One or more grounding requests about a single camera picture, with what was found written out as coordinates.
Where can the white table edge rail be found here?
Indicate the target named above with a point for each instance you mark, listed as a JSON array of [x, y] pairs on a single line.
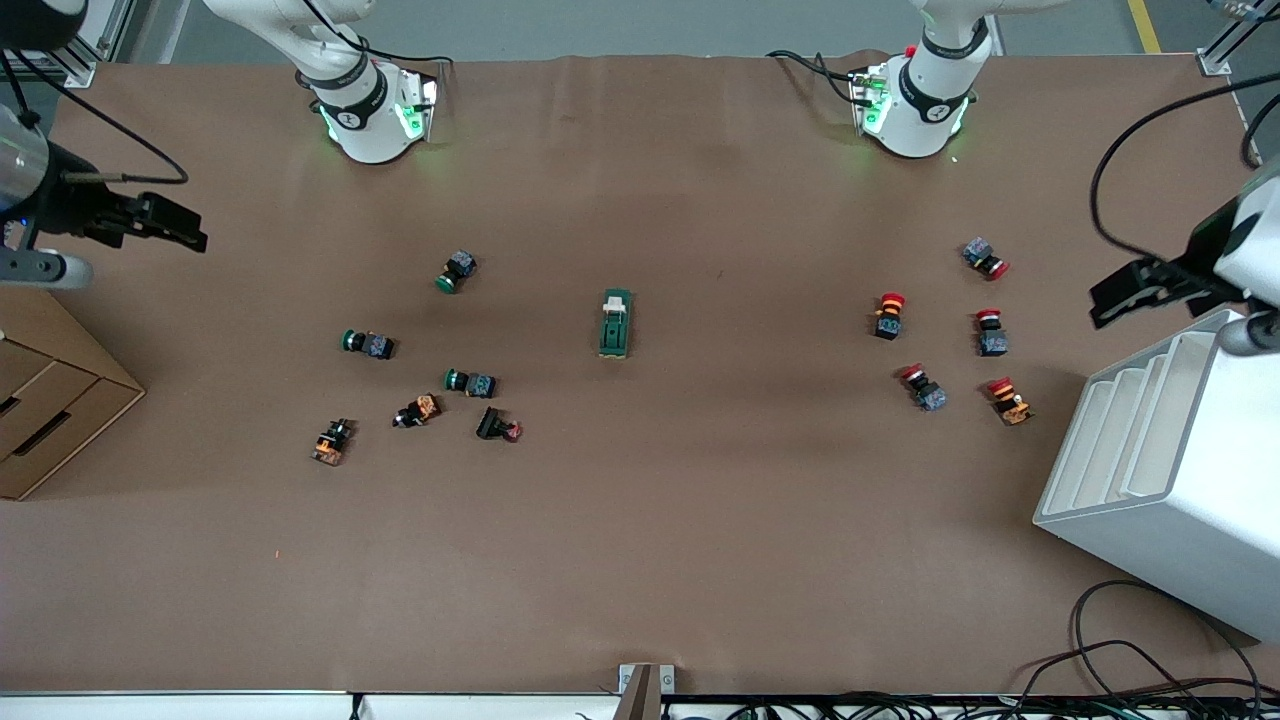
[[200, 706]]

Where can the red push button switch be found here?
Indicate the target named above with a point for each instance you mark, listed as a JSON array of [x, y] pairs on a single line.
[[983, 256], [925, 390], [992, 336]]

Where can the metal table edge bracket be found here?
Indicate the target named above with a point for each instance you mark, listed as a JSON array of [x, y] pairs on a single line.
[[645, 690]]

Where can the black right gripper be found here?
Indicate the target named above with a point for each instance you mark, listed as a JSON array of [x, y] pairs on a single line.
[[72, 203]]

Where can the brown cardboard box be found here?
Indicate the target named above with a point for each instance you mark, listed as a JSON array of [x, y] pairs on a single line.
[[50, 400]]

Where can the red emergency stop orange block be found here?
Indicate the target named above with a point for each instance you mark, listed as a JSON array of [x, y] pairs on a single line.
[[1010, 402], [889, 318]]

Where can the white slotted rack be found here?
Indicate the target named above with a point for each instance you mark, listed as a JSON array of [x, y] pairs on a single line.
[[1190, 500]]

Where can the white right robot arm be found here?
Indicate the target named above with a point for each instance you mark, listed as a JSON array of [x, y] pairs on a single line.
[[365, 120]]

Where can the aluminium frame profile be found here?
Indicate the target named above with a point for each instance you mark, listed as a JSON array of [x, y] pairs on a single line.
[[105, 35], [1235, 40]]

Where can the green push button switch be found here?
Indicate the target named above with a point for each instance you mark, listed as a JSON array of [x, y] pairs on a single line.
[[372, 345], [474, 384], [457, 270]]

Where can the black orange button switch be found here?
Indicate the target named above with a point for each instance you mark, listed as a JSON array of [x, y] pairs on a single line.
[[418, 411], [332, 442]]

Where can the black button switch red block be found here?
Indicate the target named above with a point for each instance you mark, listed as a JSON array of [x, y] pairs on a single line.
[[494, 425]]

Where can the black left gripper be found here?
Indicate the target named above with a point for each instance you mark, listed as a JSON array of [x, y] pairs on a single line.
[[1203, 251]]

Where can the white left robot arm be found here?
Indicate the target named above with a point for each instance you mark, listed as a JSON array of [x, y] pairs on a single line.
[[920, 100]]

